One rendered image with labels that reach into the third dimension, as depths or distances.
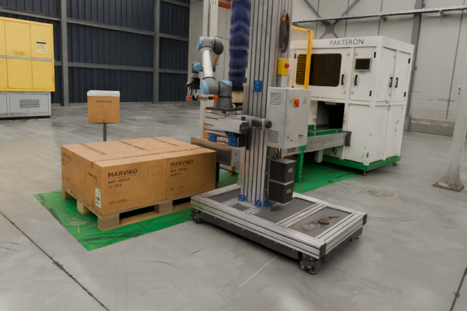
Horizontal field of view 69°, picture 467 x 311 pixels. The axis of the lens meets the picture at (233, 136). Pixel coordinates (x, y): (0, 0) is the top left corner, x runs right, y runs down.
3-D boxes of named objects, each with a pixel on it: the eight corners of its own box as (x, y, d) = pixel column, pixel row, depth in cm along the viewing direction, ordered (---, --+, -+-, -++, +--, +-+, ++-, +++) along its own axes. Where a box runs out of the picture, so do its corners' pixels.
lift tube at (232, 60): (236, 89, 401) (242, -4, 383) (250, 91, 385) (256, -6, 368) (222, 89, 386) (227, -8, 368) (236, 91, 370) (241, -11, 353)
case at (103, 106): (90, 117, 507) (89, 89, 500) (119, 117, 520) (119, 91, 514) (87, 122, 451) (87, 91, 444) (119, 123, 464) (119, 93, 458)
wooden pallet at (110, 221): (163, 178, 432) (163, 167, 429) (215, 201, 360) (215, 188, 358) (62, 197, 349) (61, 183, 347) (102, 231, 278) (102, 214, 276)
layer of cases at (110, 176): (163, 167, 429) (164, 136, 422) (215, 188, 358) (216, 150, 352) (61, 183, 347) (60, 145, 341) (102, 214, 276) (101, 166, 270)
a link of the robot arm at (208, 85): (220, 91, 280) (215, 34, 297) (202, 90, 275) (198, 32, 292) (217, 97, 291) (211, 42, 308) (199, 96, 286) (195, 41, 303)
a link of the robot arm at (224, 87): (233, 96, 286) (234, 80, 284) (217, 96, 282) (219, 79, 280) (229, 95, 297) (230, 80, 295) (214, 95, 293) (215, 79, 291)
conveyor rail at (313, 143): (342, 144, 512) (344, 132, 509) (345, 144, 508) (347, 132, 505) (229, 164, 353) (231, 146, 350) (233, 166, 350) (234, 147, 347)
